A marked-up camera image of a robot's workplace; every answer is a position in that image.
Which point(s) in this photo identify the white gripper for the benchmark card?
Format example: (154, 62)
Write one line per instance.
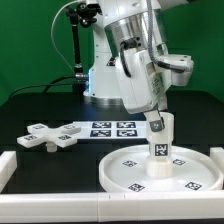
(144, 88)

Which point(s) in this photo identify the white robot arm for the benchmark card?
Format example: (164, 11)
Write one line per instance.
(131, 24)

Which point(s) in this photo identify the white round table top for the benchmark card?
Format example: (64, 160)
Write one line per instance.
(125, 170)

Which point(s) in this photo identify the black camera stand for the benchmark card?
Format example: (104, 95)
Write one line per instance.
(85, 15)

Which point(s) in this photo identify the white cross-shaped table base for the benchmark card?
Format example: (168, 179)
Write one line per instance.
(62, 136)

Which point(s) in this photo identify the white marker sheet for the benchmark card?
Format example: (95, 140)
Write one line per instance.
(111, 129)

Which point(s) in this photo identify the white frame rail fixture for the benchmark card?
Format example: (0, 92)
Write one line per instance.
(104, 207)

